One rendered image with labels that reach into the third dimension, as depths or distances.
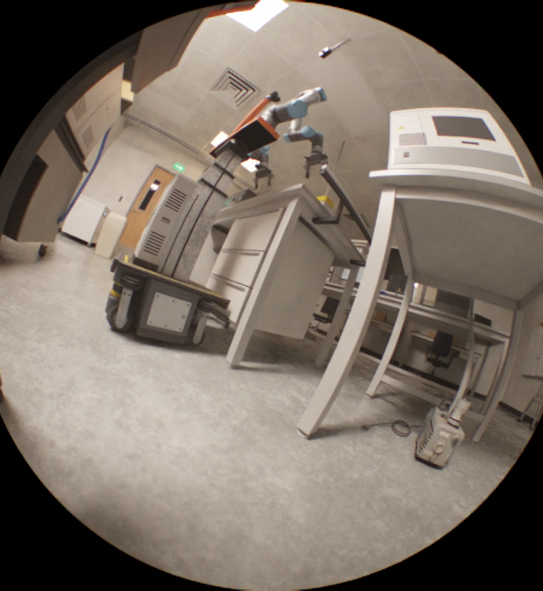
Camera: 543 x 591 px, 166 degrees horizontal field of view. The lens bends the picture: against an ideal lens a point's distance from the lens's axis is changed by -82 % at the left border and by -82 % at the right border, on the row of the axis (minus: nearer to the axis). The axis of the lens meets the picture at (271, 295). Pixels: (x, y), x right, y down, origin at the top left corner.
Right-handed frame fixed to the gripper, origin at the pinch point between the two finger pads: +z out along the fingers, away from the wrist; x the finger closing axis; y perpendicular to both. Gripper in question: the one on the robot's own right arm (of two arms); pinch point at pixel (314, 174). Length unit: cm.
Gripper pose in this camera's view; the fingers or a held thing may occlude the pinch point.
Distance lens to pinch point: 127.4
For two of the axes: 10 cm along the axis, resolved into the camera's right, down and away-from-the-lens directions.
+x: 5.3, 3.3, -7.8
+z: -1.2, 9.4, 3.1
